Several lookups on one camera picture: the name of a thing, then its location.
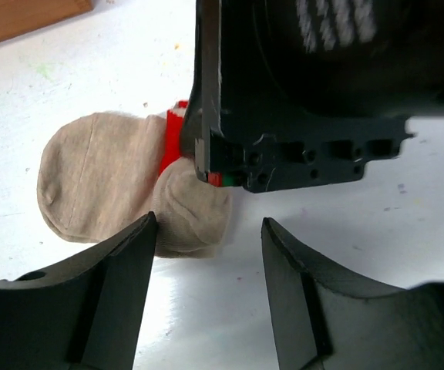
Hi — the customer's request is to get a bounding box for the wooden compartment organizer tray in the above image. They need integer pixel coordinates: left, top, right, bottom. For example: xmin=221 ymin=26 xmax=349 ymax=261
xmin=0 ymin=0 xmax=93 ymax=42

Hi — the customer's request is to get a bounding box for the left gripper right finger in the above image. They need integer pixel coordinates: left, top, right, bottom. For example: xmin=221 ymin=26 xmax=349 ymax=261
xmin=261 ymin=218 xmax=444 ymax=369

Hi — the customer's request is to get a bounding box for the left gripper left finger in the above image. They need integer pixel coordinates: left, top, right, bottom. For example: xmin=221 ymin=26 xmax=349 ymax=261
xmin=0 ymin=214 xmax=157 ymax=369

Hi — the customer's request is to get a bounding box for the beige red sock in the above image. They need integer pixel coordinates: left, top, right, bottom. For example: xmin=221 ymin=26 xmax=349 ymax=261
xmin=36 ymin=106 xmax=231 ymax=258

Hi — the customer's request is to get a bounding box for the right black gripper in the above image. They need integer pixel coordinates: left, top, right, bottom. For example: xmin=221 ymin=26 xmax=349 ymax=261
xmin=180 ymin=0 xmax=444 ymax=193

